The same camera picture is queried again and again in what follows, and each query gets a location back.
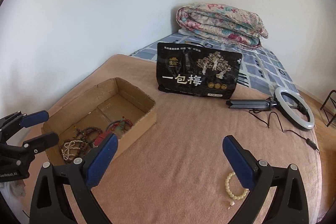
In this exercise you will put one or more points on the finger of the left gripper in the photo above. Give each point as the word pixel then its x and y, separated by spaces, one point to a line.
pixel 40 143
pixel 31 118

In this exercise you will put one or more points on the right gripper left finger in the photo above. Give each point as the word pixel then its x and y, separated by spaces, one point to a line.
pixel 50 203

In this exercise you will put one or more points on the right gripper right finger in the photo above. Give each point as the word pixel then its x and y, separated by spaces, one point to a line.
pixel 289 203

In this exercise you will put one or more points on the red strap watch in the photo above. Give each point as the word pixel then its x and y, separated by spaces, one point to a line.
pixel 100 138

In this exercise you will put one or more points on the white gloved hand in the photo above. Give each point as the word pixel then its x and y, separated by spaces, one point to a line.
pixel 12 192

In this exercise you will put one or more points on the cardboard box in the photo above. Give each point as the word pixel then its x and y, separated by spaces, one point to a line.
pixel 98 107

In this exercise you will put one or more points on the black clothes rack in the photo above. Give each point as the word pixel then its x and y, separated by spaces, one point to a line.
pixel 328 108

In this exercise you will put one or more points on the blue checked bed sheet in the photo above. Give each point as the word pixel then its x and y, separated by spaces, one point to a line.
pixel 260 69

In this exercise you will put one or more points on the black snack bag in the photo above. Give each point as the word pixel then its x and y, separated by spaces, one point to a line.
pixel 197 71

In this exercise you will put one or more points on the folded floral quilt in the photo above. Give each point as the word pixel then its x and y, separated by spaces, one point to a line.
pixel 222 23

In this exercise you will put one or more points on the ring light with tripod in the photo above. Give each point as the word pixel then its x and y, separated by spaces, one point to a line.
pixel 290 104

